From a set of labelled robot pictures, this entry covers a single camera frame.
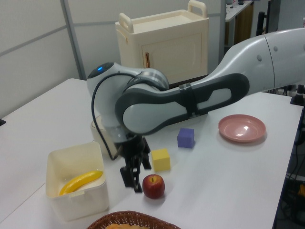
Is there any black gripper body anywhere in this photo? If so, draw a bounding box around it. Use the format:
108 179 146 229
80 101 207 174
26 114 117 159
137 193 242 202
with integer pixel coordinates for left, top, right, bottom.
116 134 152 170

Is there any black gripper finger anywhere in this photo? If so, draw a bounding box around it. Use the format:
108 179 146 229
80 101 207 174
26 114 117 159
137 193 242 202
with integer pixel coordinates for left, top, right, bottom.
132 162 144 194
120 165 136 188

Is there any brown wicker basket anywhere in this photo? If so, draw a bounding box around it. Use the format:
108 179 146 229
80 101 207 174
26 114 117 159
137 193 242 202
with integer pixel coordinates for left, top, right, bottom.
85 210 182 229

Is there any long baked bread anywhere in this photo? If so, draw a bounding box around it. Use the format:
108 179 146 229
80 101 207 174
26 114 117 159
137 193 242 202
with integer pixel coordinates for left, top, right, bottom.
106 222 137 229

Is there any red apple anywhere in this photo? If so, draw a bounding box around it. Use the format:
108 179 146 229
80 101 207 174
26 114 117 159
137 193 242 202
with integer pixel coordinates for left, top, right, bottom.
142 174 165 199

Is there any yellow cube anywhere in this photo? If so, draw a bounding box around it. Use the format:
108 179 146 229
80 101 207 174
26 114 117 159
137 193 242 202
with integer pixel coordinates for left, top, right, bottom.
151 148 171 172

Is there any cream lidded container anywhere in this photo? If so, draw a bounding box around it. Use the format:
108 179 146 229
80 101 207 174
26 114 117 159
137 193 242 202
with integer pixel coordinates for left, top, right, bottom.
90 115 120 156

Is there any yellow banana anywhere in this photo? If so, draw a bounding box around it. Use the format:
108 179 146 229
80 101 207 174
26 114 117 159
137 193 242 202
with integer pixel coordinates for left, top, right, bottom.
59 170 104 197

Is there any purple cube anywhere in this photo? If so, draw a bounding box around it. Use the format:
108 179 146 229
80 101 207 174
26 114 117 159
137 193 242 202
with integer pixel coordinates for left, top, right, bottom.
177 127 195 149

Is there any cream plastic open box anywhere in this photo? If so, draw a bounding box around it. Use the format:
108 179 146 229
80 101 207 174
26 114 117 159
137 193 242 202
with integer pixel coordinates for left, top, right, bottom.
46 141 110 222

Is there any pink plastic plate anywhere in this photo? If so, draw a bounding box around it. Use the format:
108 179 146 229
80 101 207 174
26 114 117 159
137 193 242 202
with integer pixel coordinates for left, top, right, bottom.
218 114 266 144

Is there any cream plastic cabinet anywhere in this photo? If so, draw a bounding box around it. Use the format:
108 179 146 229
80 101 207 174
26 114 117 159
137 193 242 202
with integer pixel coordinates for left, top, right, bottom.
115 0 210 84

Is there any wooden background desk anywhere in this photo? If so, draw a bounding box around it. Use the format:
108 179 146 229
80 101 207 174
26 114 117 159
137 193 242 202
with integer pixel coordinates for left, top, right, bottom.
224 0 254 47

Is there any black stand on table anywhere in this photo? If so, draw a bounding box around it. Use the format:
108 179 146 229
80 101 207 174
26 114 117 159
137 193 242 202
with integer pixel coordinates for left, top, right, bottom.
290 84 305 106

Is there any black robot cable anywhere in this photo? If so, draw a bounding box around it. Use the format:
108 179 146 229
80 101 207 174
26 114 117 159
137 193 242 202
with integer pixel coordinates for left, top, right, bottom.
91 73 135 161

